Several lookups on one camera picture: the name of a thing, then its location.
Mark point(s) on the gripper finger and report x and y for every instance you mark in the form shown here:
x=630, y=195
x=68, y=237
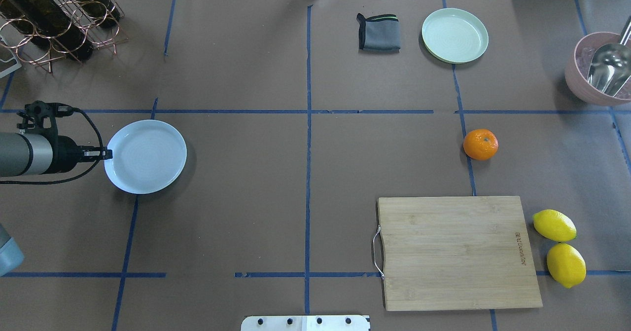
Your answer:
x=95, y=158
x=96, y=151

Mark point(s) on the light blue plate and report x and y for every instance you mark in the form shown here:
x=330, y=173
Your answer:
x=147, y=156

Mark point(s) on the orange fruit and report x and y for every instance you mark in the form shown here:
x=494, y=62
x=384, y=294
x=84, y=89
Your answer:
x=480, y=144

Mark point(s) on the green plate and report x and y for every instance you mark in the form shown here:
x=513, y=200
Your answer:
x=454, y=36

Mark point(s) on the middle dark wine bottle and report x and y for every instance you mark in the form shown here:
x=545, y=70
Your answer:
x=53, y=23

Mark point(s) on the front dark wine bottle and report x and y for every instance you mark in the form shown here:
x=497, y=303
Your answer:
x=16, y=18

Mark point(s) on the folded grey cloth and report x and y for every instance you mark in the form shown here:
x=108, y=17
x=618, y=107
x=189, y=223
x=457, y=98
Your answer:
x=380, y=33

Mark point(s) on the bamboo cutting board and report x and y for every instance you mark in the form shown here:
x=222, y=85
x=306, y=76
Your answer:
x=456, y=253

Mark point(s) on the left yellow lemon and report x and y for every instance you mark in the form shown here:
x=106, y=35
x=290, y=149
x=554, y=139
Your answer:
x=554, y=225

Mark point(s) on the yellow lemon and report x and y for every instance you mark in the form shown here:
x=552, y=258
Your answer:
x=566, y=265
x=554, y=225

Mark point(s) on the right yellow lemon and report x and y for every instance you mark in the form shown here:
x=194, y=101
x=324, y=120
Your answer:
x=566, y=265

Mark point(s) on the pink bowl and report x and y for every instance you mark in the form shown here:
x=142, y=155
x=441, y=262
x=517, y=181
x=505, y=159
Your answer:
x=576, y=71

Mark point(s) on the metal scoop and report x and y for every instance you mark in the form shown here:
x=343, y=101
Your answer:
x=610, y=67

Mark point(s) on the copper wire bottle rack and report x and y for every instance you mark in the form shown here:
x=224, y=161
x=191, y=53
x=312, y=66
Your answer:
x=42, y=55

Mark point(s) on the white camera pillar base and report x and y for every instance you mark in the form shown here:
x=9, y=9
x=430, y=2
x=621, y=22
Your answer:
x=307, y=323

